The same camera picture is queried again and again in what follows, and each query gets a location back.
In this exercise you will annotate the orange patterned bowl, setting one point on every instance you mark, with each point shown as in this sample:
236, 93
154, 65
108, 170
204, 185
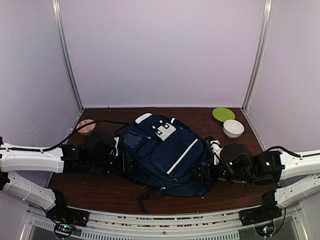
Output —
86, 127

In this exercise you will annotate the aluminium frame post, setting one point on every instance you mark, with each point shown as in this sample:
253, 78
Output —
261, 48
65, 53

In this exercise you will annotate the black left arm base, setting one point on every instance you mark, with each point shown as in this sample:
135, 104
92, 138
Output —
62, 213

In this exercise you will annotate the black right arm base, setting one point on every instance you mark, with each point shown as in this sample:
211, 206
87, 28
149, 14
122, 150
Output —
267, 211

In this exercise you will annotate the aluminium frame post right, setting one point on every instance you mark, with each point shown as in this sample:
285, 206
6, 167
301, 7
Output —
261, 48

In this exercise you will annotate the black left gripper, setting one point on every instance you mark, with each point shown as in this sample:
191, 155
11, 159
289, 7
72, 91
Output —
122, 168

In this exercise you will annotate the white bowl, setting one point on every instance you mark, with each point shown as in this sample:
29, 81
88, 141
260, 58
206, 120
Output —
233, 128

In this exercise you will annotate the aluminium front rail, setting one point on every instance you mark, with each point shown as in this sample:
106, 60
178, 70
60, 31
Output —
218, 225

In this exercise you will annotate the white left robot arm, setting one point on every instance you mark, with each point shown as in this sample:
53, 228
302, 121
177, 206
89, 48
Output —
61, 158

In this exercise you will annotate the green plate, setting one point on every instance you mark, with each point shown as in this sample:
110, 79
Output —
222, 114

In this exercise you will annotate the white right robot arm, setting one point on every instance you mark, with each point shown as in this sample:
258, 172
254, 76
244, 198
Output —
278, 164

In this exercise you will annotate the navy blue backpack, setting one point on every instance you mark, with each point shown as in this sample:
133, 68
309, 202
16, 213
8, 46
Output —
166, 154

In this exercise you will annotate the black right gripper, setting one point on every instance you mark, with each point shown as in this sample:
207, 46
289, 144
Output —
208, 166

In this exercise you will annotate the aluminium frame post left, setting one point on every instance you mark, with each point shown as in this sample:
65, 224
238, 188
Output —
65, 53

